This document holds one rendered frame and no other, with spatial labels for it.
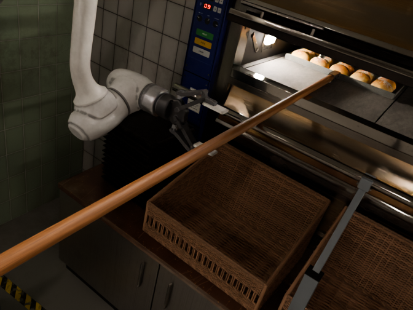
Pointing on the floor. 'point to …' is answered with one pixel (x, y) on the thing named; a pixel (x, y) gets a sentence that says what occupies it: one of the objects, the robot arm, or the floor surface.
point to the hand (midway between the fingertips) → (217, 131)
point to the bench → (138, 258)
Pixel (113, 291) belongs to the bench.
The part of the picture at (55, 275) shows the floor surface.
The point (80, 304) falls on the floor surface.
